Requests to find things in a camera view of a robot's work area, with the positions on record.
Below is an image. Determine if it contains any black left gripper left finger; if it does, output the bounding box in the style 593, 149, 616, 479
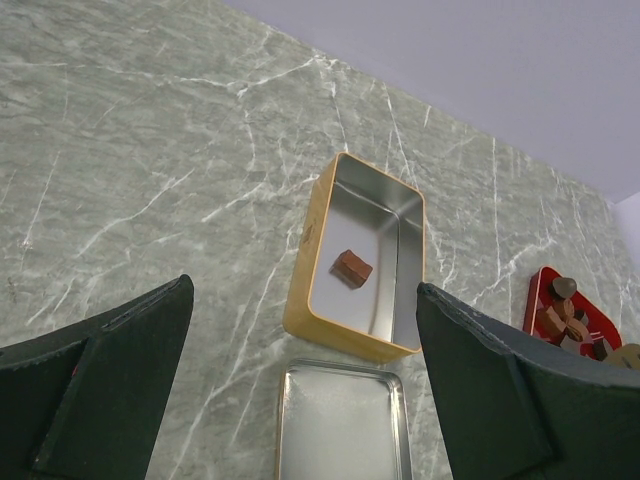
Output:
1, 275, 194, 479

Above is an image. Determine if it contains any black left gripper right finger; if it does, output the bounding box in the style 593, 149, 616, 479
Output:
416, 283, 639, 479

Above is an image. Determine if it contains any brown square chocolate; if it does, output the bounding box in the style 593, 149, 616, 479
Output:
330, 249, 373, 289

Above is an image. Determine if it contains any brown chocolate on tray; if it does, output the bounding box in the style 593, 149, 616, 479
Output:
535, 306, 567, 341

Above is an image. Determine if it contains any dark round chocolate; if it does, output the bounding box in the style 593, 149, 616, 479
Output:
549, 276, 578, 300

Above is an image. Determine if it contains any red tin tray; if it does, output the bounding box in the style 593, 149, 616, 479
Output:
522, 266, 622, 362

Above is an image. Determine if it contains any silver tin lid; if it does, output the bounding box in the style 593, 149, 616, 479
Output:
275, 359, 413, 479

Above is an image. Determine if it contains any gold tin box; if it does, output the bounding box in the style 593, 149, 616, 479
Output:
283, 152, 426, 364

